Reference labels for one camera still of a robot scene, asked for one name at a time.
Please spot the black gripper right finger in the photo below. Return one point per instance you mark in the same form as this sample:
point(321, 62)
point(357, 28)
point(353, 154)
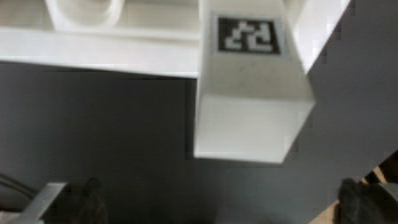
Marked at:
point(366, 203)

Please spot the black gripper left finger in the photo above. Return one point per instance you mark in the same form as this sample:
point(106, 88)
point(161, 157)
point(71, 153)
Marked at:
point(80, 205)

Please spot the white tagged chair leg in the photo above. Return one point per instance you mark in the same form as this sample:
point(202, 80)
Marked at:
point(254, 94)

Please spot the white chair seat plate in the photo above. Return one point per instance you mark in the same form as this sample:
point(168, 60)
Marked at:
point(179, 38)

